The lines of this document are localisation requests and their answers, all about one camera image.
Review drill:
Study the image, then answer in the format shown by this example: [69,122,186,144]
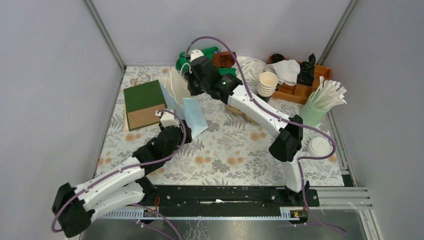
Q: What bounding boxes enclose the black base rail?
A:
[136,177,320,218]

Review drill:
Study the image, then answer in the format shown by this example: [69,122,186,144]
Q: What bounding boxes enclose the light blue paper bag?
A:
[158,67,208,138]

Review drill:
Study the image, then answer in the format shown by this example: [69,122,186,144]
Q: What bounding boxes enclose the stack of paper cups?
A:
[256,72,279,103]

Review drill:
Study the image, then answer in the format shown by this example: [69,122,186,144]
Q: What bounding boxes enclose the white wrapped straws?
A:
[311,76,347,110]

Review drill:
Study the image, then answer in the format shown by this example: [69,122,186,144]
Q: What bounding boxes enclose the black plastic bags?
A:
[296,53,316,87]

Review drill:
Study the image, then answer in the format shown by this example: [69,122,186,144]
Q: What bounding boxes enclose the white cup lid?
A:
[306,137,332,157]

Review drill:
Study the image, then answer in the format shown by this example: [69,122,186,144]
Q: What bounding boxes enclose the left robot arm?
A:
[50,109,192,238]

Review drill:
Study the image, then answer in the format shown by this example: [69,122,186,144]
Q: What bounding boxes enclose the white cloth on tray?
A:
[264,59,301,86]

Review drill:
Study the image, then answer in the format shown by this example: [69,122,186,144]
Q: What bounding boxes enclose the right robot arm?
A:
[183,49,308,206]

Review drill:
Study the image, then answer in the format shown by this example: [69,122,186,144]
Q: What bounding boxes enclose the brown cloth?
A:
[212,51,236,69]

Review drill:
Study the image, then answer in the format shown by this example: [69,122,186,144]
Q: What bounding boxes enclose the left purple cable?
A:
[50,109,188,234]

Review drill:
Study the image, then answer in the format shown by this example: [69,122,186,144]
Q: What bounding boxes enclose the purple cable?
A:
[50,109,188,234]
[184,35,349,237]

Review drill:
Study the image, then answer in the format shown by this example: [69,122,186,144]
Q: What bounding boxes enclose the cardboard cup carrier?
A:
[225,104,258,125]

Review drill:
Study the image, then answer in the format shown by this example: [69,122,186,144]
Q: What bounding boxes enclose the green straw holder cup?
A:
[298,92,330,127]

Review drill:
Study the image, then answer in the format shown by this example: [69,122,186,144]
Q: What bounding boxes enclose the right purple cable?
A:
[184,35,349,237]

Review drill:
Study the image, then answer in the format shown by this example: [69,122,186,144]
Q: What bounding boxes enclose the wooden compartment tray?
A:
[271,64,333,104]

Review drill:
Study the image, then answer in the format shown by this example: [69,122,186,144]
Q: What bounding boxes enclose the green paper bag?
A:
[123,80,167,131]

